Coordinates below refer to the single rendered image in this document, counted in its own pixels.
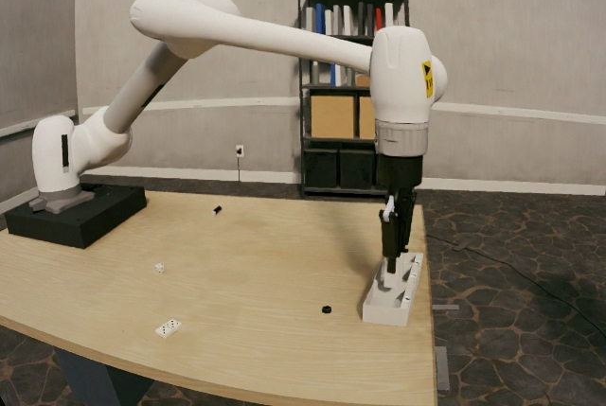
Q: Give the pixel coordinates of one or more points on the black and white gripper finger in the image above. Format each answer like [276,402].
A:
[407,228]
[391,241]

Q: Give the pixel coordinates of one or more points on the white rack of bins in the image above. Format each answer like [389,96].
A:
[382,298]

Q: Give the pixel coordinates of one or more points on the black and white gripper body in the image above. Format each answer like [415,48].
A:
[396,173]

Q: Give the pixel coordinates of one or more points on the white domino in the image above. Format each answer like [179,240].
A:
[168,328]

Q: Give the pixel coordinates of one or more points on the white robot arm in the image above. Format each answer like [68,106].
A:
[401,71]

